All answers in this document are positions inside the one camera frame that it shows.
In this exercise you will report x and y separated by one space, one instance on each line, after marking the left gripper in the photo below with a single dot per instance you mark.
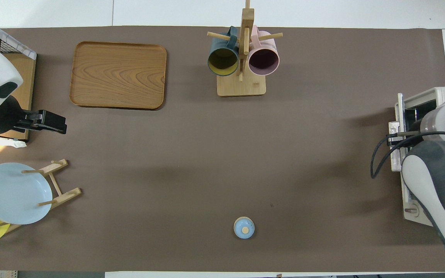
4 116

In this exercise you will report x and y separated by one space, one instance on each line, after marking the light blue plate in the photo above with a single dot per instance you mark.
14 195

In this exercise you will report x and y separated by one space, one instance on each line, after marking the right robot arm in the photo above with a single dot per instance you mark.
431 181

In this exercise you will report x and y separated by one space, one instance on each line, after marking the wooden plate rack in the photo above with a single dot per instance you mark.
62 195

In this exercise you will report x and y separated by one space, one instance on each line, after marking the pink mug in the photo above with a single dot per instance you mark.
264 61

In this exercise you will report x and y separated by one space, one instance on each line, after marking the small blue jar wooden lid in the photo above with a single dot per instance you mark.
244 227

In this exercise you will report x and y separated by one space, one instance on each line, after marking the white toaster oven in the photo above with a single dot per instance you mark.
397 154

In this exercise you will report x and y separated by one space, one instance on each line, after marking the wooden mug tree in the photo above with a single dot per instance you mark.
242 87

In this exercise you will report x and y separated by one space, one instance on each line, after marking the dark teal mug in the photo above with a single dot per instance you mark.
222 61

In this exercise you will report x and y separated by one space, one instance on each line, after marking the wooden tray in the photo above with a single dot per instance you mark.
118 75

